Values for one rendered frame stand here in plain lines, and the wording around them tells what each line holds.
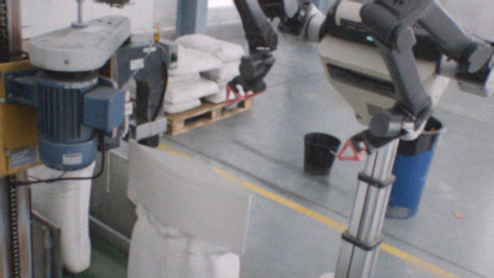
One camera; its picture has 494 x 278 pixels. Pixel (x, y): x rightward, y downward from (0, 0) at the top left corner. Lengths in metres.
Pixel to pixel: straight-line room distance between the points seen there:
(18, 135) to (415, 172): 2.69
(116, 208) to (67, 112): 1.19
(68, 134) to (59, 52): 0.21
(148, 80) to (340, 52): 0.63
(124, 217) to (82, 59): 1.28
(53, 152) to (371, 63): 0.93
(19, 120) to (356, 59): 0.98
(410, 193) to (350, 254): 1.69
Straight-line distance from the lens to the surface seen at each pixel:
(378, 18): 1.10
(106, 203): 2.61
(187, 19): 7.81
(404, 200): 3.78
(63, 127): 1.45
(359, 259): 2.12
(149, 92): 1.86
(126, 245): 2.44
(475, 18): 9.47
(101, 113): 1.39
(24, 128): 1.60
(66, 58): 1.36
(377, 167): 1.98
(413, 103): 1.37
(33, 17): 5.67
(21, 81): 1.51
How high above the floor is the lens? 1.75
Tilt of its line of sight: 22 degrees down
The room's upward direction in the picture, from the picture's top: 7 degrees clockwise
